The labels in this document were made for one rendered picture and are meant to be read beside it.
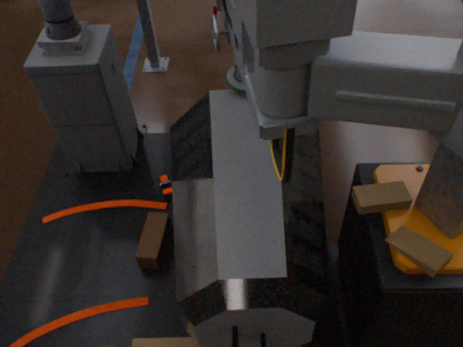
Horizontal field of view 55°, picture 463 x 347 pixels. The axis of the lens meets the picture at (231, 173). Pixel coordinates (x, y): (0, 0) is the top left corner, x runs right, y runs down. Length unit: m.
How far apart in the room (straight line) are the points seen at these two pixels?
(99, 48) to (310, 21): 1.65
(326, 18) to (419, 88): 0.35
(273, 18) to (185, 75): 2.66
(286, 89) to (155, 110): 2.19
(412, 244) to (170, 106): 2.26
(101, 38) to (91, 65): 0.24
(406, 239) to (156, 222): 1.40
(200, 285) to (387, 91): 0.90
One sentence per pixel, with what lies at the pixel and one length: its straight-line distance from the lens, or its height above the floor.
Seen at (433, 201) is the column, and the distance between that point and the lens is 1.78.
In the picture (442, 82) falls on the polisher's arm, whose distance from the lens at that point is 1.35.
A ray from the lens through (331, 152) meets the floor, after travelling 3.08.
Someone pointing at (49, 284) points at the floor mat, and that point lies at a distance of 2.69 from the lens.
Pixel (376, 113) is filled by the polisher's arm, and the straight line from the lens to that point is 1.41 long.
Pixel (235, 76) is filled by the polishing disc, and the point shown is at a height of 0.86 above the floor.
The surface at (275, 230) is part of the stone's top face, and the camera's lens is 1.67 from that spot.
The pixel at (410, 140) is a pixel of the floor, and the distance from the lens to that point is 3.28.
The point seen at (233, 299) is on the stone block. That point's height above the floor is 0.77.
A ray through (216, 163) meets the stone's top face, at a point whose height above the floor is 0.80.
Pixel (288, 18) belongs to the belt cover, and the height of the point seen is 1.62.
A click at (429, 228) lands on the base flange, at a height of 0.78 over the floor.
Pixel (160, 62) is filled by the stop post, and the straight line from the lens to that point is 3.90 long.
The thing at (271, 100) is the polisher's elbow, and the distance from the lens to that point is 1.40.
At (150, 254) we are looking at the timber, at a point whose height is 0.14.
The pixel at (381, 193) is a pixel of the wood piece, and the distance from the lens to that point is 1.80.
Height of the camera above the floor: 2.19
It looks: 48 degrees down
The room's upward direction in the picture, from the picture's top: 4 degrees counter-clockwise
